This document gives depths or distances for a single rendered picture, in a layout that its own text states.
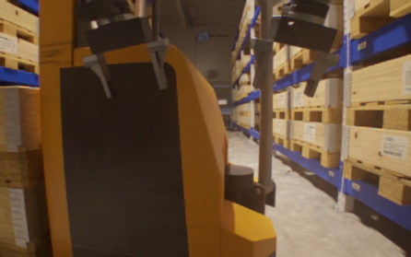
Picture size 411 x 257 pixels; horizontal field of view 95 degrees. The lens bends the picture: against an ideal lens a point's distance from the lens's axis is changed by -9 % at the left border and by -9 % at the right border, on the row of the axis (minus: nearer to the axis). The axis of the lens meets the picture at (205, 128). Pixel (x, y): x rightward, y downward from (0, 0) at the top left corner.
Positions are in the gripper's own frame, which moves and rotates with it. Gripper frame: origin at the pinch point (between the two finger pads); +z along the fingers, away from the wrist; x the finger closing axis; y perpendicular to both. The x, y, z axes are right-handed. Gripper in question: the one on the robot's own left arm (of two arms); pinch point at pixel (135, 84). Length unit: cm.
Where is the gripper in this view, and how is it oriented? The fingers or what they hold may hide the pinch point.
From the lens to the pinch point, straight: 51.4
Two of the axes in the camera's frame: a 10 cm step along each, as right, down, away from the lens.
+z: 1.8, 8.8, 4.4
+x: -9.8, 1.0, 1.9
